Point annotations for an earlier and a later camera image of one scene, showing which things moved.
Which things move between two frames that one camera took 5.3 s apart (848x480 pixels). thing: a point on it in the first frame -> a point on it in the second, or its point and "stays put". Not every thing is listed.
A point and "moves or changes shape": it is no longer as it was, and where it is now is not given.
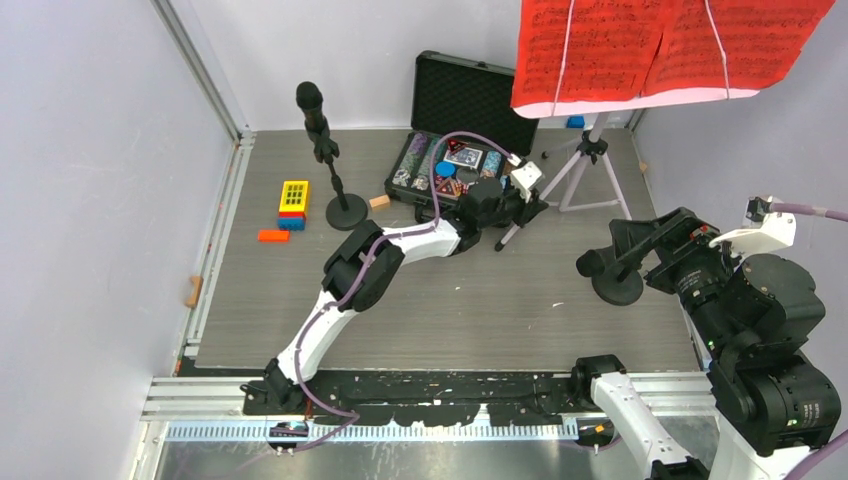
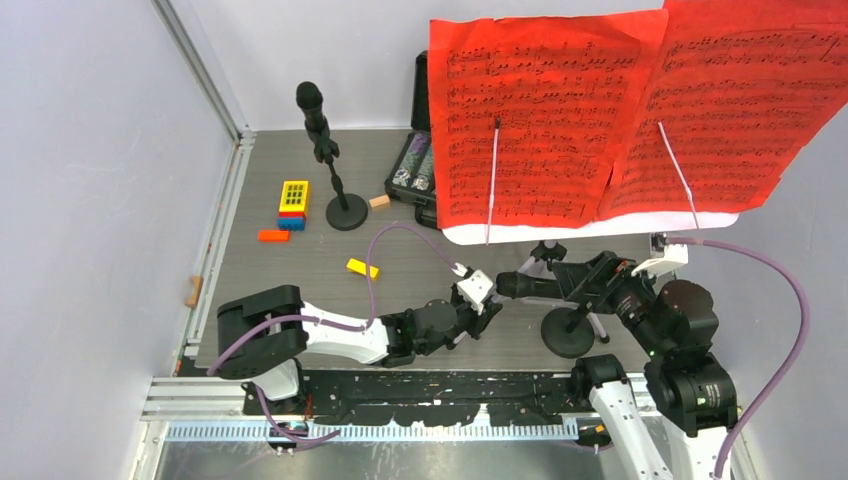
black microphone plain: x=593 y=262 moves or changes shape
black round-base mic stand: x=615 y=292 moves or changes shape
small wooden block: x=379 y=203 stays put
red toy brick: x=292 y=214 stays put
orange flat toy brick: x=274 y=236 stays put
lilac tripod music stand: x=592 y=147 -> x=545 y=254
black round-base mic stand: x=346 y=211 stays put
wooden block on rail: x=197 y=282 stays put
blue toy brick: x=291 y=223 stays put
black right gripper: x=632 y=236 -> x=606 y=269
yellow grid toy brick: x=295 y=197 stays put
